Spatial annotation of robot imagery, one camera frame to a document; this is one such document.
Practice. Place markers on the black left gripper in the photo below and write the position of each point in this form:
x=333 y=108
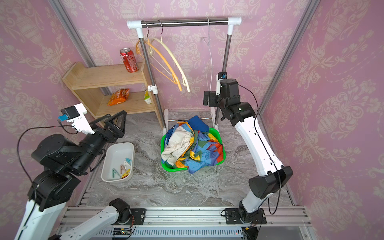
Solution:
x=117 y=132

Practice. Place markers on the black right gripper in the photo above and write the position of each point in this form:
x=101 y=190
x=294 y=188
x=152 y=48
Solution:
x=214 y=99

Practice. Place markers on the wooden clothes hanger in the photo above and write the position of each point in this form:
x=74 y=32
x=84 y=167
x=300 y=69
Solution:
x=146 y=48
x=172 y=76

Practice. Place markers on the teal clothespin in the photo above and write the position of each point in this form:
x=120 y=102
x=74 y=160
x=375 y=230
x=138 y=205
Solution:
x=129 y=161

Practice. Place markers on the blue red white jacket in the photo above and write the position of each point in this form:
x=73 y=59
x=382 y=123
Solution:
x=196 y=124

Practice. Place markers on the white clothespin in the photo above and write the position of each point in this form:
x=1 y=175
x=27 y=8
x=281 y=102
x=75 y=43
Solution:
x=127 y=166

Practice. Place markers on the pink clothespin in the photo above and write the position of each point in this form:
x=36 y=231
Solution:
x=122 y=169

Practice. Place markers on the rainbow striped jacket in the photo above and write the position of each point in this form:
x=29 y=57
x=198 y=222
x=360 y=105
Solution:
x=195 y=150

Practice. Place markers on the green clothespin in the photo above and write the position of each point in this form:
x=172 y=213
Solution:
x=115 y=174

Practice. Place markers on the yellow clothespin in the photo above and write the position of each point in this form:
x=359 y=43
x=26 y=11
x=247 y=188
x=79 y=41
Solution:
x=126 y=174

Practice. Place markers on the white wire clothes hanger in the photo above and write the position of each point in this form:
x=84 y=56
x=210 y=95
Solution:
x=207 y=41

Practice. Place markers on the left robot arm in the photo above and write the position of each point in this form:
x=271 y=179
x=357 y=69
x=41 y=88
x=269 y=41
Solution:
x=64 y=162

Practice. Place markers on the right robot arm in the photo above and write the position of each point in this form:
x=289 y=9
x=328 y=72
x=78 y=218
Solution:
x=272 y=175

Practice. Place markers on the orange snack bag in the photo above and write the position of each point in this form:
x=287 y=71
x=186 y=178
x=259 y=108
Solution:
x=119 y=97

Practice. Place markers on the wooden two-tier shelf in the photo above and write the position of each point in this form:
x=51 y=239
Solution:
x=87 y=84

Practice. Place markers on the green white drink carton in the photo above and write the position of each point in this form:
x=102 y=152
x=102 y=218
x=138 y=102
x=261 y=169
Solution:
x=147 y=98

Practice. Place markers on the white plastic bin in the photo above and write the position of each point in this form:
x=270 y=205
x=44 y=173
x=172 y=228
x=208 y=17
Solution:
x=115 y=157

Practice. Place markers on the red soda can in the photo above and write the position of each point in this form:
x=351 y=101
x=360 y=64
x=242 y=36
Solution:
x=129 y=60

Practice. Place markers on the green plastic basket tray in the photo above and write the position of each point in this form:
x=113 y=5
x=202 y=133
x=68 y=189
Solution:
x=171 y=168

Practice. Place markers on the steel clothes rack white joints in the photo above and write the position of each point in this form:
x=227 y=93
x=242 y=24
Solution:
x=163 y=115

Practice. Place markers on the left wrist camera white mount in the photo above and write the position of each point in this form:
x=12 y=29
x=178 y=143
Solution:
x=75 y=115

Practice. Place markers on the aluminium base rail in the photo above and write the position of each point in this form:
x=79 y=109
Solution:
x=210 y=223

